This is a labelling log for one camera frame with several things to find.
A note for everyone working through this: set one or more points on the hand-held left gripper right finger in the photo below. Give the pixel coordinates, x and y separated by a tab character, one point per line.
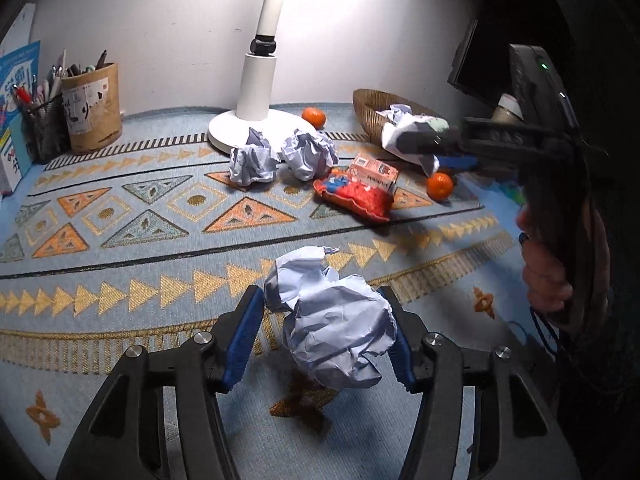
400	345

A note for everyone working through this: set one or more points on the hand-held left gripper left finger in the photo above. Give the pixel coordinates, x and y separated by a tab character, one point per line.
245	335

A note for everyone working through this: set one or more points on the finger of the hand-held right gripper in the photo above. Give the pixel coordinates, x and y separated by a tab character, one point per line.
457	162
435	141

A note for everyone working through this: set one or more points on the pastel sleepy-face plush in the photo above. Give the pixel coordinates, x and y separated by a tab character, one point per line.
400	145

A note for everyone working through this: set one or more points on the white paper ball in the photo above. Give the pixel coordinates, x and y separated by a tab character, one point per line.
252	160
310	155
335	325
400	112

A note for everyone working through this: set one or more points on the woven wicker basket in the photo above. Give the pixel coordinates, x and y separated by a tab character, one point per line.
367	110

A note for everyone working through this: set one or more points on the person's right hand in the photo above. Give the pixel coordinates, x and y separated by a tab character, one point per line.
545	280

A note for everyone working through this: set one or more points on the small orange mandarin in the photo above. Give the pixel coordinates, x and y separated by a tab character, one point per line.
314	117
440	186

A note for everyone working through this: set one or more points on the green plastic toy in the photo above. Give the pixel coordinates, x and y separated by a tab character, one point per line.
510	192

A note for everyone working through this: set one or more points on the small pink carton box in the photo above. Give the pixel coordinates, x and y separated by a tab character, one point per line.
372	172

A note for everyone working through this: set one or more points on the dark monitor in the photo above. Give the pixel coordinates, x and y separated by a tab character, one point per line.
475	70

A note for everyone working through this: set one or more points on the red snack packet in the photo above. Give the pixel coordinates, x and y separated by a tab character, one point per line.
355	197

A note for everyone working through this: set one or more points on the patterned blue table mat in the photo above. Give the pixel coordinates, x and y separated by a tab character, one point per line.
150	240

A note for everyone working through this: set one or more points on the white desk lamp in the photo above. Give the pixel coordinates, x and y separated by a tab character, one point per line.
257	90

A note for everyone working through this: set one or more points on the bamboo pen holder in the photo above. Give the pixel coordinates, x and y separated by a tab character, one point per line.
92	115

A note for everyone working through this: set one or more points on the black mesh pen holder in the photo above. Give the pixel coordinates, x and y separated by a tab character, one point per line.
47	132

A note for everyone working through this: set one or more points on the bunch of dark pens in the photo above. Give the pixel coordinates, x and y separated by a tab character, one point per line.
80	67

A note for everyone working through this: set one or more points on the bunch of colourful pens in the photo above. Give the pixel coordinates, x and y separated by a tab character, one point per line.
37	90

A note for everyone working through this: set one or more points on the blue illustrated book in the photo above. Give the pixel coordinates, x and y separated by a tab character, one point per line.
15	110

